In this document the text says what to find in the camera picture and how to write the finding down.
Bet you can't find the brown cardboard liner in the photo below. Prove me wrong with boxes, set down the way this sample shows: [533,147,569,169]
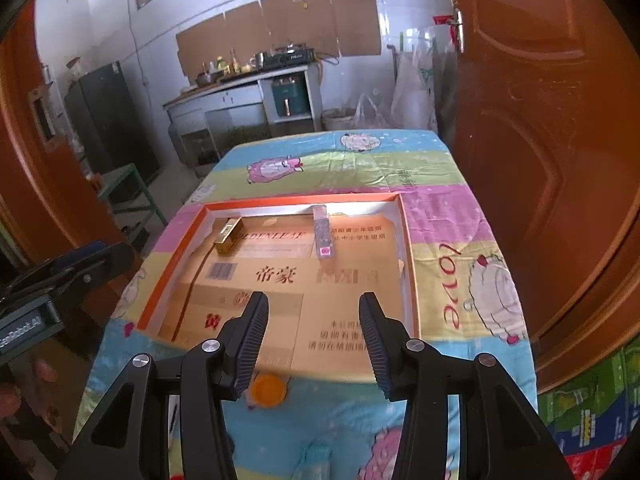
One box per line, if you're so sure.
[160,212,406,376]

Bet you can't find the red carton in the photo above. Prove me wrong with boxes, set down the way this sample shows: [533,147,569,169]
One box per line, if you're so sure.
[562,430,636,480]

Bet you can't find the brown wooden door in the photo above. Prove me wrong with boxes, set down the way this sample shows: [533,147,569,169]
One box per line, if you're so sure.
[445,0,640,396]

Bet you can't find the clear plastic bag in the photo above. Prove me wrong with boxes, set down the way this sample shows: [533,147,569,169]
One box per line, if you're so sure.
[354,92,391,131]

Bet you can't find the orange-rimmed white box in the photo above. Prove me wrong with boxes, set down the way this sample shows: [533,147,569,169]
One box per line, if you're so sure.
[136,191,422,385]

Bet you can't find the printed cartoon sheep blanket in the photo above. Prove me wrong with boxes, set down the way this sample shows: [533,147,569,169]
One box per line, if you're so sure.
[72,130,541,480]

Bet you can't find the green carton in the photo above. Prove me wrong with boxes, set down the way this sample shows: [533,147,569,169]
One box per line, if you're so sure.
[537,345,640,441]

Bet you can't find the orange wooden door leaf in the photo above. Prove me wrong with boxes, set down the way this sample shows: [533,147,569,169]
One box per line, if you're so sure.
[0,0,118,271]

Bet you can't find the clear plastic case pink end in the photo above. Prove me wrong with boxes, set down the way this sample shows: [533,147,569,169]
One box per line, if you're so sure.
[311,204,336,261]

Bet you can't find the person's left hand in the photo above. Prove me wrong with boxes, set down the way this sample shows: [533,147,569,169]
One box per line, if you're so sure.
[0,382,23,418]

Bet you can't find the kitchen counter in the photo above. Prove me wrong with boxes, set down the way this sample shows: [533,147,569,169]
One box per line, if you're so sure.
[162,62,323,166]

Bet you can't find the grey bucket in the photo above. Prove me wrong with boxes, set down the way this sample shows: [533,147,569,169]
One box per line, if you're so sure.
[321,108,357,132]

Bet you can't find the dark cabinet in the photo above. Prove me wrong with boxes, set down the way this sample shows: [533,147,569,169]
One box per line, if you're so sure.
[64,61,161,186]

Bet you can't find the cardboard wall sheets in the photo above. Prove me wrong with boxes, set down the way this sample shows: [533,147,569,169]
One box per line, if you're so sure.
[175,0,383,86]

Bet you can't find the orange bottle cap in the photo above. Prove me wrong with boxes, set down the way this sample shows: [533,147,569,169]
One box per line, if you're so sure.
[250,374,288,408]

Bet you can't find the metal door handle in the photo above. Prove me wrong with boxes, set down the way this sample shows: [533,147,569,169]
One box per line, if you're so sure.
[451,9,467,54]

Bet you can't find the black gas stove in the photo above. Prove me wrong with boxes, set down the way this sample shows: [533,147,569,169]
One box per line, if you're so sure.
[255,42,316,68]

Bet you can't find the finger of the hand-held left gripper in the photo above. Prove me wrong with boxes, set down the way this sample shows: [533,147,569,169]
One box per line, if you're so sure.
[14,241,137,306]

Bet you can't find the green metal stool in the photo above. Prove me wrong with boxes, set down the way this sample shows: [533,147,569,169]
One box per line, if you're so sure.
[97,162,168,241]

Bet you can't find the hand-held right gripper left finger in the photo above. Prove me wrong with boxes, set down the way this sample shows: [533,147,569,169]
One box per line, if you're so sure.
[55,290,271,480]

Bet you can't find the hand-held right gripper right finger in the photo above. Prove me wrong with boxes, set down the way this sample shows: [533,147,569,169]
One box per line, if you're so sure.
[358,291,576,480]

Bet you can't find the green air fryer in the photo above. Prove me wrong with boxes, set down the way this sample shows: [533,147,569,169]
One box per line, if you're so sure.
[271,76,310,118]

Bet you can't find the white plastic sack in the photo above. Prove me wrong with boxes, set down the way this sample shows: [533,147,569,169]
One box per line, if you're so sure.
[390,25,458,133]

